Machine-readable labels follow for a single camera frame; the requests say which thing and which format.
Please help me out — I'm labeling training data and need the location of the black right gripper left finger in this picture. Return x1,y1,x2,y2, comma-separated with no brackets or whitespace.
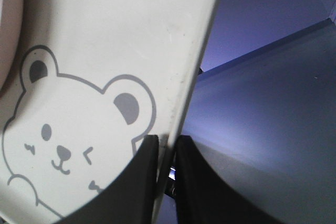
58,135,159,223

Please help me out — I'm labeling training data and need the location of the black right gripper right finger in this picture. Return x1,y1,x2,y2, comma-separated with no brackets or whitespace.
175,135,280,223

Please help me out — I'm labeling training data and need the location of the cream bear serving tray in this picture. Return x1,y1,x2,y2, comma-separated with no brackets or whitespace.
1,0,218,223

